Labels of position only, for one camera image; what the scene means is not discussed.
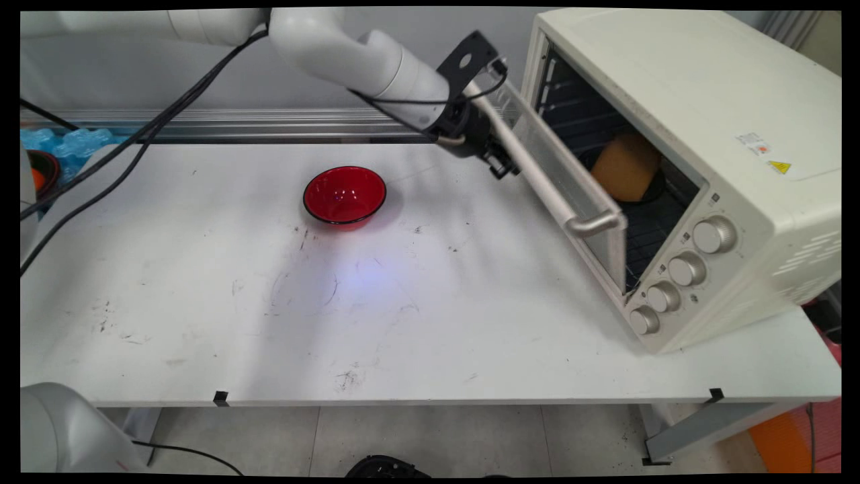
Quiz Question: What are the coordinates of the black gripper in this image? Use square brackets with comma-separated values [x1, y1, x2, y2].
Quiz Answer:
[430, 99, 522, 180]

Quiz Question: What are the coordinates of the black object on floor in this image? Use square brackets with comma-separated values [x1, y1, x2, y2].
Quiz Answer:
[345, 455, 431, 479]

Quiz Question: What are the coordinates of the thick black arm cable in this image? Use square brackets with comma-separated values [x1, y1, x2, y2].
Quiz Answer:
[20, 30, 269, 276]
[20, 27, 269, 221]

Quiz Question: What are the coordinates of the grey table leg brace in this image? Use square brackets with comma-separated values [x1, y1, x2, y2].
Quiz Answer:
[642, 402, 802, 466]

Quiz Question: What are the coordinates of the metal oven wire rack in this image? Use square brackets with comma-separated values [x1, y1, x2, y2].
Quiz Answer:
[621, 195, 699, 294]

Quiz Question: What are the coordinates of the red crate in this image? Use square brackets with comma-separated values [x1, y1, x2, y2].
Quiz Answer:
[803, 336, 842, 473]

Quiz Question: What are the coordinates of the small silver oven knob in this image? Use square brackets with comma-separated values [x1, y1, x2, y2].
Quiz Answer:
[629, 305, 660, 336]

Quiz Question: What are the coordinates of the aluminium rail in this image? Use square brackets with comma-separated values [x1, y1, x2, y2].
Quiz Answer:
[20, 108, 526, 145]

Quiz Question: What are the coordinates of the white label sticker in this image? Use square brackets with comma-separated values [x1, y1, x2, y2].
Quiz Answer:
[736, 132, 772, 157]

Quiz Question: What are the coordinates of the black bowl with orange item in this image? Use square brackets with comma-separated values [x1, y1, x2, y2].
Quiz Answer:
[27, 149, 62, 200]

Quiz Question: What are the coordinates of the yellow-brown bread loaf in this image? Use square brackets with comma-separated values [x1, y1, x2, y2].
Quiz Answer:
[590, 132, 662, 202]

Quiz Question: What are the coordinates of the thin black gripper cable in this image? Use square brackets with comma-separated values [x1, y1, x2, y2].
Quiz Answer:
[348, 59, 509, 143]

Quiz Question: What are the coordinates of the orange box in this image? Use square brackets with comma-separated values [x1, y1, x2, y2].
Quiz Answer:
[748, 409, 815, 473]

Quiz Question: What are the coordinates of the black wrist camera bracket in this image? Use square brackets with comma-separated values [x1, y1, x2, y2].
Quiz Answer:
[435, 30, 503, 103]

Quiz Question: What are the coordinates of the cream oven door with handle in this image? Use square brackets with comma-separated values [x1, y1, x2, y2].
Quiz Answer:
[464, 77, 630, 294]

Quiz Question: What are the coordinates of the cream toaster oven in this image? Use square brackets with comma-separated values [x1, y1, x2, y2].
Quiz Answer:
[521, 8, 842, 355]

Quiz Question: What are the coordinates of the thin black floor cable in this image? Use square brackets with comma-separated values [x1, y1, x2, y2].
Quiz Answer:
[132, 440, 244, 475]

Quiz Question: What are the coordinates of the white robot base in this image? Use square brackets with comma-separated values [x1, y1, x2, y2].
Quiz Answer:
[20, 382, 146, 473]

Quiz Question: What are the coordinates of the red bowl with black rim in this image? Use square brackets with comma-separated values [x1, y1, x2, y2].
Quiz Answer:
[302, 165, 388, 226]

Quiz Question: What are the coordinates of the large silver oven knob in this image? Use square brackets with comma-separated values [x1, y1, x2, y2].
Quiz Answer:
[692, 215, 738, 255]

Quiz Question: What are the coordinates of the grey table leg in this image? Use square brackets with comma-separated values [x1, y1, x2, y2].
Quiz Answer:
[124, 407, 162, 466]

